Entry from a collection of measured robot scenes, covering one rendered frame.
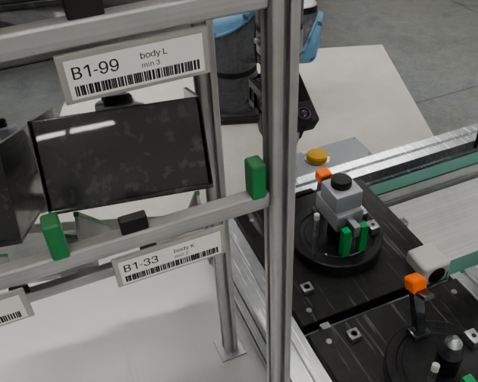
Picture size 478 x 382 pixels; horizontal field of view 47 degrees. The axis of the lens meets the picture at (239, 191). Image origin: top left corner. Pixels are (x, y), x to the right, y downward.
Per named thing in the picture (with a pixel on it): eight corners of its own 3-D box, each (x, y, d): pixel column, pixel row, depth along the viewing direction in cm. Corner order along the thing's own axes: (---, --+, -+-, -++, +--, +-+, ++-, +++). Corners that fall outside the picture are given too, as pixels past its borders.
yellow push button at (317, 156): (302, 159, 105) (303, 150, 104) (320, 153, 106) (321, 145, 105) (312, 170, 102) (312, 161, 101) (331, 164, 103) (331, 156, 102)
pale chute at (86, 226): (110, 252, 83) (105, 223, 83) (195, 236, 85) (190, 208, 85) (79, 255, 55) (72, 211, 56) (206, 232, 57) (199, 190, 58)
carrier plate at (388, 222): (236, 225, 92) (235, 216, 90) (359, 186, 98) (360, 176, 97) (302, 335, 75) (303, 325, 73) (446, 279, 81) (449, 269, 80)
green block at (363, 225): (353, 247, 81) (357, 223, 78) (361, 245, 82) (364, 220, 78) (358, 252, 80) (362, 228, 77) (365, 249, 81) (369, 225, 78)
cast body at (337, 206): (314, 206, 83) (316, 170, 79) (339, 198, 85) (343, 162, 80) (343, 242, 77) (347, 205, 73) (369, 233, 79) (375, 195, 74)
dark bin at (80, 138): (83, 153, 69) (70, 95, 67) (185, 137, 71) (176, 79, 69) (48, 216, 42) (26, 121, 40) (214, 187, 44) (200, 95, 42)
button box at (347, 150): (259, 187, 107) (259, 162, 103) (352, 159, 113) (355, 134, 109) (275, 208, 102) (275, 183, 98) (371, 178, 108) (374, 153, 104)
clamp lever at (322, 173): (312, 205, 87) (315, 168, 82) (322, 201, 88) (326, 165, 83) (322, 219, 85) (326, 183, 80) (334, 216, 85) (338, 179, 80)
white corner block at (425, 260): (402, 267, 83) (407, 249, 80) (427, 258, 84) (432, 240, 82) (421, 289, 80) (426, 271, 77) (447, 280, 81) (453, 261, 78)
